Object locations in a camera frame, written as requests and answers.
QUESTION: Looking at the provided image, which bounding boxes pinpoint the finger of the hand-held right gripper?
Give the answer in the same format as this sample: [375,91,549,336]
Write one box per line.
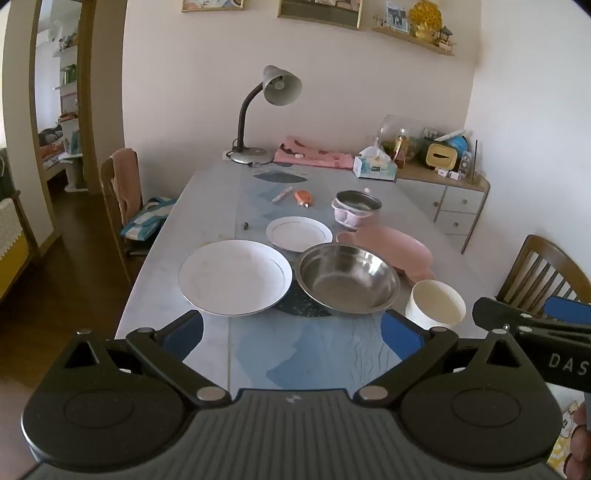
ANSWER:
[473,296,591,334]
[545,296,591,326]

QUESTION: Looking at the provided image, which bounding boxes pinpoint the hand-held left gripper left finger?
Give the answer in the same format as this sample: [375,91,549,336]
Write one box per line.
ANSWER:
[58,310,232,409]

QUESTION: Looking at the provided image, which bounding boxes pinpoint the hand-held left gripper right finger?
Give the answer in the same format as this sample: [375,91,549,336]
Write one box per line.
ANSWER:
[353,310,533,409]

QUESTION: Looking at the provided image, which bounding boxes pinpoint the white cup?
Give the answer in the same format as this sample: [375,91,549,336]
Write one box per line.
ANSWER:
[405,279,467,331]

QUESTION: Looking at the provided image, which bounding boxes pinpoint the large white plate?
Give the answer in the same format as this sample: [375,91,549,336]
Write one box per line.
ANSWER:
[178,239,294,317]

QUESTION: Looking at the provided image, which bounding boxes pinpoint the stainless steel bowl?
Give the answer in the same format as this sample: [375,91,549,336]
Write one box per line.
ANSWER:
[295,243,402,317]

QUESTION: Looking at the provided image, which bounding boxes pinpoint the pink bear-shaped plate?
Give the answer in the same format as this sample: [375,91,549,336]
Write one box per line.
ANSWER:
[335,225,435,284]

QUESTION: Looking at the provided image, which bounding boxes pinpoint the pink pot with steel liner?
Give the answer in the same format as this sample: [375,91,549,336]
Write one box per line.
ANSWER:
[331,187,383,232]

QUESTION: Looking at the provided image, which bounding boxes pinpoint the small white plate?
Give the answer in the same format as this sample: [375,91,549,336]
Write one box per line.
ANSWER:
[266,216,334,254]

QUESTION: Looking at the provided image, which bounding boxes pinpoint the person's right hand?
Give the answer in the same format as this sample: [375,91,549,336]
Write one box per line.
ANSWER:
[566,406,591,480]

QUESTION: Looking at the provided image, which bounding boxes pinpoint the wooden slat-back chair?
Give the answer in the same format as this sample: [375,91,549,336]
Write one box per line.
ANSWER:
[496,234,591,320]

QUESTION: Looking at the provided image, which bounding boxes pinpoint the yellow patterned cloth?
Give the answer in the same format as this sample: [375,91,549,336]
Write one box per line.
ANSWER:
[549,401,583,479]

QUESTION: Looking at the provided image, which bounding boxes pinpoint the white wooden sideboard cabinet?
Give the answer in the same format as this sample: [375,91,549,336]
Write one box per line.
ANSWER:
[394,163,491,255]

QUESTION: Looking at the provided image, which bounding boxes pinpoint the striped blue white bag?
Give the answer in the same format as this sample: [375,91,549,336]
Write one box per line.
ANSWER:
[120,196,179,242]

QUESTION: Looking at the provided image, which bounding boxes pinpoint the wooden chair with towel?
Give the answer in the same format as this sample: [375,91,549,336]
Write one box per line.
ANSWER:
[100,148,155,283]

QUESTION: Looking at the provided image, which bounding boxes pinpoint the pink towel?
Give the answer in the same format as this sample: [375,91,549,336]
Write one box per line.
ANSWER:
[112,148,145,223]

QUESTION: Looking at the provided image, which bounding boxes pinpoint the tissue box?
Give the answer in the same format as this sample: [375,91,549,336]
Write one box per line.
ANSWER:
[353,146,398,181]

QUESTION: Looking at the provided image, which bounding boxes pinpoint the yellow tissue holder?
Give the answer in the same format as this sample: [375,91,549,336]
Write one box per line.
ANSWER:
[424,141,458,171]

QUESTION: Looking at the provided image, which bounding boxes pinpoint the white stool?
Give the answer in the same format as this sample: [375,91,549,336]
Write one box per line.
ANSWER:
[62,154,89,193]

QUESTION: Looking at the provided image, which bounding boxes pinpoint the yellow sofa with striped cover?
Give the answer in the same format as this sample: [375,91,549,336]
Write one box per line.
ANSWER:
[0,147,41,302]

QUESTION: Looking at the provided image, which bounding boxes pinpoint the pink folded cloth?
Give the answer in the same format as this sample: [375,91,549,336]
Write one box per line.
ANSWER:
[273,136,355,171]

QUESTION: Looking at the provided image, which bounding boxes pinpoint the large glass jar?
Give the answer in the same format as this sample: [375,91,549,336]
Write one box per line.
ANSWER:
[379,114,426,162]

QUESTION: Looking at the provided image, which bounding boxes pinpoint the grey desk lamp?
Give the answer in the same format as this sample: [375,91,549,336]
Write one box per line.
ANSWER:
[229,65,304,166]

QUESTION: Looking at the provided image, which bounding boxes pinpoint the white shelf unit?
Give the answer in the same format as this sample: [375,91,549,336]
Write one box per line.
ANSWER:
[51,28,85,121]

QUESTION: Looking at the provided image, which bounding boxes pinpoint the golden ornament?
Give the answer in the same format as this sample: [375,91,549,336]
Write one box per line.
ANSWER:
[409,0,443,38]

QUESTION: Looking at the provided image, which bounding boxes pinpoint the small photo card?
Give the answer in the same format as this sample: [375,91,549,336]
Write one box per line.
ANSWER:
[385,2,411,33]

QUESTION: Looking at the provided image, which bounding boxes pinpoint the wooden wall shelf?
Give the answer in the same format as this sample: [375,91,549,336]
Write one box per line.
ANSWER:
[371,25,456,57]

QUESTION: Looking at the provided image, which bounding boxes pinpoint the small picture frame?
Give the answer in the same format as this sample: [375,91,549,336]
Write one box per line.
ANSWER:
[181,0,246,14]

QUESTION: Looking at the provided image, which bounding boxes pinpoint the large picture frame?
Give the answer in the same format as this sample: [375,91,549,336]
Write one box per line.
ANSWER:
[277,0,363,31]

